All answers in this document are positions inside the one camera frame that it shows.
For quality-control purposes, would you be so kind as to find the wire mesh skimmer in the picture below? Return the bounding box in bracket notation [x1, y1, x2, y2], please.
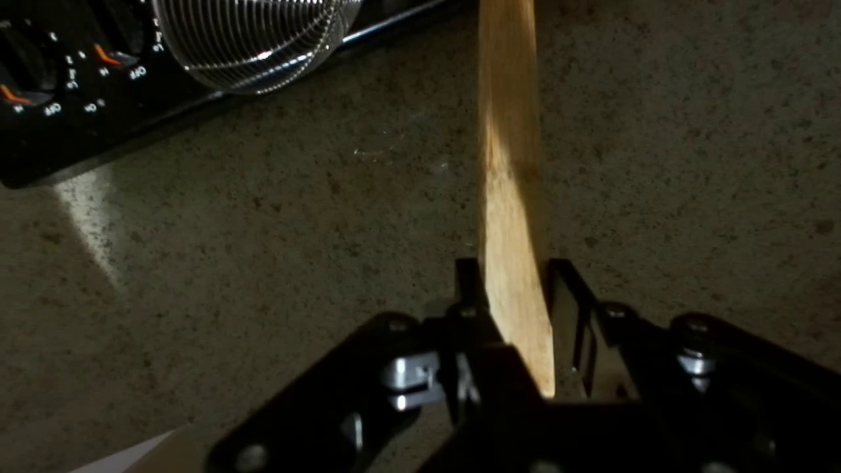
[149, 0, 362, 97]

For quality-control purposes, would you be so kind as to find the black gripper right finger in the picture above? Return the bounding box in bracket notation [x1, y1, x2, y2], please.
[542, 259, 841, 473]

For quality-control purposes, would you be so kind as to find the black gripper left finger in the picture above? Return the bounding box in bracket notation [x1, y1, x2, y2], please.
[204, 255, 542, 473]

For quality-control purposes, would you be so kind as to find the black electric stove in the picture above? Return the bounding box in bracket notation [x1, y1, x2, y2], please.
[0, 0, 458, 192]

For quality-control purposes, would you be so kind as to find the wooden spoon with holed handle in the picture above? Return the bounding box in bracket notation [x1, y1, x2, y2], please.
[475, 0, 559, 402]

